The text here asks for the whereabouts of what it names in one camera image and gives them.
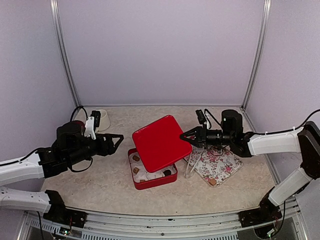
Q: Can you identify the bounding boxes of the dark square chocolate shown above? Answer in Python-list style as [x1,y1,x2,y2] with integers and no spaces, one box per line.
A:
[163,169,172,176]

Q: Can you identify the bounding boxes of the silver metal serving tongs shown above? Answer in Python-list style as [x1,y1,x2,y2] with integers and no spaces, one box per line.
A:
[184,151,204,179]

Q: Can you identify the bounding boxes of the red chocolate box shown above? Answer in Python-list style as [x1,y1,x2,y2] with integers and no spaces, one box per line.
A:
[127,148,178,190]

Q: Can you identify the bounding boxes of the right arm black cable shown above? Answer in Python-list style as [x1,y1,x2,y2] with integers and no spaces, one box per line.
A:
[264,108,320,135]

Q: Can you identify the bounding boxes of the red box lid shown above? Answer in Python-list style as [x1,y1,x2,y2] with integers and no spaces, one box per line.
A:
[132,115,192,173]

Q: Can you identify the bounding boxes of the left aluminium frame post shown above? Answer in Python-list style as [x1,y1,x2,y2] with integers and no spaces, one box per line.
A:
[49,0,81,107]

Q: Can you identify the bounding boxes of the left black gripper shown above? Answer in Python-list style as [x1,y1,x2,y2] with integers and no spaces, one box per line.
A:
[66,133,124,166]

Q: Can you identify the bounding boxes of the floral rectangular tray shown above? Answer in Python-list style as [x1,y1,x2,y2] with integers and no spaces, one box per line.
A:
[184,146,243,188]

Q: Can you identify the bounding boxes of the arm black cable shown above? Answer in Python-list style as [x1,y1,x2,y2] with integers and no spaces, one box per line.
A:
[69,105,88,123]
[264,108,320,135]

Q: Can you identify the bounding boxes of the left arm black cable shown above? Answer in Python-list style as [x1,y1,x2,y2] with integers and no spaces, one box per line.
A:
[69,105,88,123]

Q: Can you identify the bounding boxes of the white paper chocolate cups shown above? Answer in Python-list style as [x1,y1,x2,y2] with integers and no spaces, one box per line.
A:
[129,152,177,183]

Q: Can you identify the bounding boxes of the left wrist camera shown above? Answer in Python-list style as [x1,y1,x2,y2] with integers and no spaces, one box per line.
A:
[83,110,101,140]

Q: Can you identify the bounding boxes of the cream ceramic mug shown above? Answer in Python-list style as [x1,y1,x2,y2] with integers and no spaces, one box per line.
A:
[96,109,111,132]

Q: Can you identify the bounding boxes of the brown sweet chocolate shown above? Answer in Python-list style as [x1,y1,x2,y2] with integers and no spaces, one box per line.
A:
[209,181,217,186]

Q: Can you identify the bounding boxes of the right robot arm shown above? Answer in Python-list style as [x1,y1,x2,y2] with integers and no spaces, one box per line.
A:
[180,109,320,222]

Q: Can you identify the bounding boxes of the aluminium table front rail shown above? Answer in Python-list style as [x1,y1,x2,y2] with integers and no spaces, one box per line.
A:
[17,192,308,240]

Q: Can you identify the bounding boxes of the brown cube chocolate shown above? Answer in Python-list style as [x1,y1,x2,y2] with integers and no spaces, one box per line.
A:
[132,167,140,174]

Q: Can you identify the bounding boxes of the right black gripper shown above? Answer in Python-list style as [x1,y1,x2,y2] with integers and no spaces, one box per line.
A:
[179,124,234,149]

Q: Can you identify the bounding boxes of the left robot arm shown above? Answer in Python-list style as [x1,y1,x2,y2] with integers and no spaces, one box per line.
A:
[0,120,124,225]

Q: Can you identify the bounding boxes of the red floral saucer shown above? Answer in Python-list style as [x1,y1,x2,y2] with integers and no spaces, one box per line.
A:
[72,120,85,130]

